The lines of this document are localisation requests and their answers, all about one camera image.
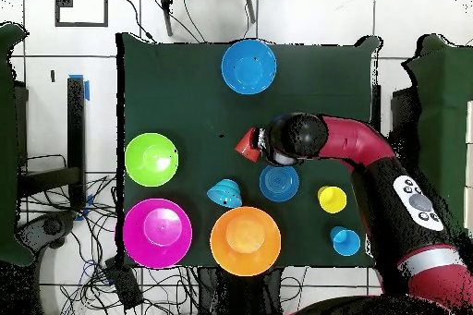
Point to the red-orange plastic cup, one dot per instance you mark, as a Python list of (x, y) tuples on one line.
[(244, 147)]

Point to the medium translucent blue bowl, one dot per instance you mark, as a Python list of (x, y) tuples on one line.
[(279, 184)]

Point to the small cyan plastic bowl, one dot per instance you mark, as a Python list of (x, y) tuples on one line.
[(225, 193)]

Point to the large blue plastic bowl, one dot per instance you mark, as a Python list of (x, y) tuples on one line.
[(248, 67)]

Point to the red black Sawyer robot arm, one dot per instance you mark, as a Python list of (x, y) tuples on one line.
[(354, 141)]

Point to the white boxes stack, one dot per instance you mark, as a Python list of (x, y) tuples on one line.
[(469, 123)]

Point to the yellow plastic cup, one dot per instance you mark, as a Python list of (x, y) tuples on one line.
[(332, 199)]

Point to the dark green tablecloth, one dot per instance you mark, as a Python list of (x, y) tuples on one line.
[(166, 89)]

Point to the orange plastic bowl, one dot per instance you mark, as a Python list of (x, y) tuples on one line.
[(245, 241)]

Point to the lime green plastic bowl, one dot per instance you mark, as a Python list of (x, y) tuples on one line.
[(138, 159)]

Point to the magenta pink plastic bowl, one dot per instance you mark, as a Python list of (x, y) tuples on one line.
[(159, 233)]

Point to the light blue plastic cup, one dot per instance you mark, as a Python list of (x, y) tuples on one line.
[(346, 243)]

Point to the blue tape strip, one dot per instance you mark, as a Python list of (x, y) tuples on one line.
[(87, 89)]

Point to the black power brick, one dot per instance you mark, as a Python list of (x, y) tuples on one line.
[(123, 285)]

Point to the green cloth covered side table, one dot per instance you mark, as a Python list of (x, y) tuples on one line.
[(7, 145), (443, 71)]

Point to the black metal table frame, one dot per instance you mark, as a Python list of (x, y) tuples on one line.
[(76, 126), (376, 100)]

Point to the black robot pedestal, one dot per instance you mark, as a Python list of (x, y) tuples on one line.
[(240, 293)]

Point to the gray pedestal foot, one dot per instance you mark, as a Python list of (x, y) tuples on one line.
[(51, 226)]

